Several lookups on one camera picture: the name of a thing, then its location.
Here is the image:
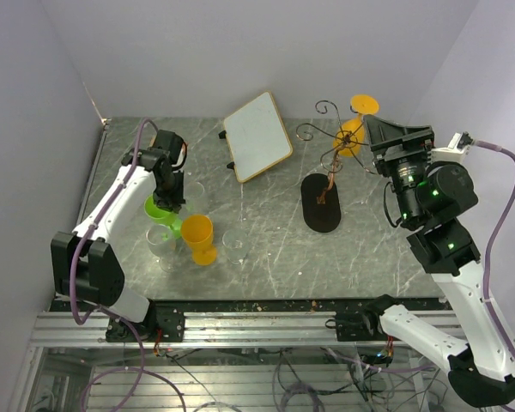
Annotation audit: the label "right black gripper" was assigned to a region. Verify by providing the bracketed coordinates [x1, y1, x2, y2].
[364, 114, 436, 224]

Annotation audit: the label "clear wine glass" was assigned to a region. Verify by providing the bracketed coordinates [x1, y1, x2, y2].
[146, 224, 181, 272]
[183, 182, 208, 215]

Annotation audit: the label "green plastic wine glass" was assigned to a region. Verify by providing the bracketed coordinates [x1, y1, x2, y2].
[143, 196, 182, 239]

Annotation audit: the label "clear wine glass front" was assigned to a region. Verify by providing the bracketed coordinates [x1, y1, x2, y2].
[146, 224, 181, 272]

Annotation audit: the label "orange plastic wine glass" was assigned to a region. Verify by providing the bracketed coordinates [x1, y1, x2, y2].
[180, 215, 217, 266]

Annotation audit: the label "clear ribbed glass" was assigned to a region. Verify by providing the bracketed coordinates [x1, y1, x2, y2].
[222, 228, 250, 264]

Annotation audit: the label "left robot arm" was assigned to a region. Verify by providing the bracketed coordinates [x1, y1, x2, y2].
[51, 130, 187, 341]

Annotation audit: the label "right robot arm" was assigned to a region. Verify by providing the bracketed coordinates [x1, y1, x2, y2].
[360, 115, 515, 408]

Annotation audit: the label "black oval rack base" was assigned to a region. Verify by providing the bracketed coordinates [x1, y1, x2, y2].
[300, 173, 342, 233]

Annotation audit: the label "copper wire glass rack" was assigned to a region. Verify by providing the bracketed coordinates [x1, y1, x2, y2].
[296, 94, 379, 204]

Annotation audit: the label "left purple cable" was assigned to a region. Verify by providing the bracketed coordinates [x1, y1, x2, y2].
[68, 118, 160, 327]

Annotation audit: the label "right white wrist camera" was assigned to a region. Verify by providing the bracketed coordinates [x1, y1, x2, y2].
[430, 132, 474, 164]

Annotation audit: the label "small whiteboard yellow frame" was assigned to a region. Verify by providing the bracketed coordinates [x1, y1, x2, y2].
[218, 91, 293, 184]

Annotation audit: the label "aluminium rail frame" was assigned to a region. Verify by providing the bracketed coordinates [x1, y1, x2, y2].
[29, 311, 469, 348]

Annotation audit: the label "tangled cables under table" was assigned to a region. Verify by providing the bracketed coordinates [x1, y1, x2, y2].
[81, 342, 451, 412]

